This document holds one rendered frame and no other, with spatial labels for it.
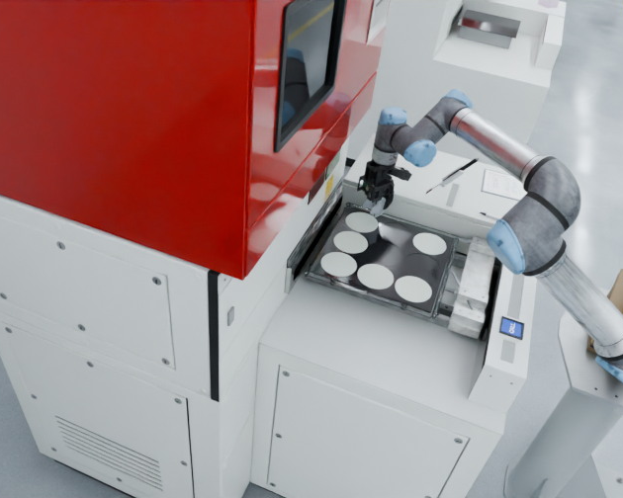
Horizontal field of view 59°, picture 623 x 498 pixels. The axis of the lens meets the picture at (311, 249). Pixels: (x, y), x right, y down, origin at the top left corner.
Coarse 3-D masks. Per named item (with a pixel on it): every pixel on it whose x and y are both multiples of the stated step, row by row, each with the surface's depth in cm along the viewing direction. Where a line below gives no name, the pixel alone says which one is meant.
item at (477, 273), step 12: (468, 252) 170; (468, 264) 165; (480, 264) 165; (492, 264) 166; (468, 276) 160; (480, 276) 161; (468, 288) 157; (480, 288) 157; (456, 300) 152; (480, 312) 150; (456, 324) 145
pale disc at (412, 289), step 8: (400, 280) 153; (408, 280) 154; (416, 280) 154; (400, 288) 151; (408, 288) 151; (416, 288) 152; (424, 288) 152; (408, 296) 149; (416, 296) 149; (424, 296) 149
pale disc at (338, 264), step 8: (328, 256) 158; (336, 256) 158; (344, 256) 158; (328, 264) 155; (336, 264) 156; (344, 264) 156; (352, 264) 156; (328, 272) 153; (336, 272) 153; (344, 272) 153; (352, 272) 154
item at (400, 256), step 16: (352, 208) 176; (384, 224) 172; (400, 224) 173; (368, 240) 165; (384, 240) 166; (400, 240) 167; (448, 240) 169; (320, 256) 157; (352, 256) 159; (368, 256) 160; (384, 256) 160; (400, 256) 161; (416, 256) 162; (432, 256) 162; (448, 256) 163; (320, 272) 152; (400, 272) 156; (416, 272) 157; (432, 272) 157; (368, 288) 150; (432, 288) 152; (416, 304) 147; (432, 304) 147
